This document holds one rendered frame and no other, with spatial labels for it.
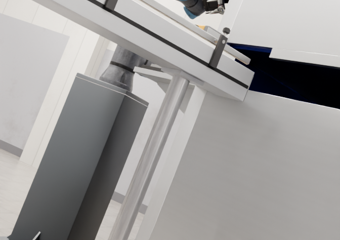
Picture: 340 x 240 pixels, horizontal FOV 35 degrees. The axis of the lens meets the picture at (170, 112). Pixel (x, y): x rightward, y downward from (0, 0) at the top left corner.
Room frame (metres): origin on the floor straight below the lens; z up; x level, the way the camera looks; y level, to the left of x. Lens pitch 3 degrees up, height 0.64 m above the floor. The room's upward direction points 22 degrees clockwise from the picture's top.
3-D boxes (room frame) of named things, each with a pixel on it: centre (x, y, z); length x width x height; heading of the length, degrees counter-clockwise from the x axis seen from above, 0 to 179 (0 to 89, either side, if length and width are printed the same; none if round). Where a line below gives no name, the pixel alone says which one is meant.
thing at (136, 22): (1.39, 0.12, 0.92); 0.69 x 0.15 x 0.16; 128
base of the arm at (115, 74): (2.30, 0.26, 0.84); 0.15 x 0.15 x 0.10
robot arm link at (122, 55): (2.31, 0.26, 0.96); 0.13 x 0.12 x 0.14; 149
